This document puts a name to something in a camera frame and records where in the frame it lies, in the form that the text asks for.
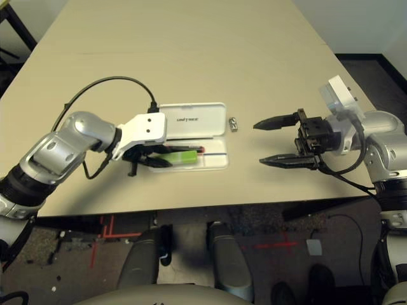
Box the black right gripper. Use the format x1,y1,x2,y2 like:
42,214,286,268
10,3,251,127
252,108,340,169

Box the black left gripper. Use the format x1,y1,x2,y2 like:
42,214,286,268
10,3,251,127
122,143,172,177

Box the green highlighter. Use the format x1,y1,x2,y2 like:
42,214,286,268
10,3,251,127
160,150,198,166

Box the red and black marker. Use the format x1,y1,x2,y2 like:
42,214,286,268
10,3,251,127
165,144,205,153

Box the white plastic pencil case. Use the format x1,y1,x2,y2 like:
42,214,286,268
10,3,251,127
148,102,230,172

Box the black table foot bar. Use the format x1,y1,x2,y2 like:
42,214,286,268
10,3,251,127
282,198,338,222
34,217,106,238

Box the grey robot left leg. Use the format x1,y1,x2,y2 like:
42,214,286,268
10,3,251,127
117,227,174,288

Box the grey robot leg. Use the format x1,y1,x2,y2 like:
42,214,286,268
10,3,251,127
117,227,174,288
206,221,255,302

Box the grey paper square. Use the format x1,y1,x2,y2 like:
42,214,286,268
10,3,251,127
306,238,324,257

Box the grey robot right leg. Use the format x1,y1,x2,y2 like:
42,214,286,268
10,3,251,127
206,221,255,302

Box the grey robot torso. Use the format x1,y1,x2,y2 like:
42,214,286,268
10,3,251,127
74,283,252,305

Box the black shoe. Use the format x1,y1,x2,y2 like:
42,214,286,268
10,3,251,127
272,281,298,305
308,263,336,301

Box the black tripod stand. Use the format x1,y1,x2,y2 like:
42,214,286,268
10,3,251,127
0,47,20,60

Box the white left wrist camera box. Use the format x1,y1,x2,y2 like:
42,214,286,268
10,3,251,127
111,112,168,161

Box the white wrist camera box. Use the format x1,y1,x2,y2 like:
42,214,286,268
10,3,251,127
319,75,366,156
111,112,168,161

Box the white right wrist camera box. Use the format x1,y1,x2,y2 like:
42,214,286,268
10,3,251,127
319,75,366,156

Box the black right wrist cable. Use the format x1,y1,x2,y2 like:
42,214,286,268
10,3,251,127
317,123,378,196

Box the thin black floor cable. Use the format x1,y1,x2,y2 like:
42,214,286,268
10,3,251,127
310,214,365,255

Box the beige side table black frame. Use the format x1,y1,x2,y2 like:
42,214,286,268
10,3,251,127
0,0,38,64

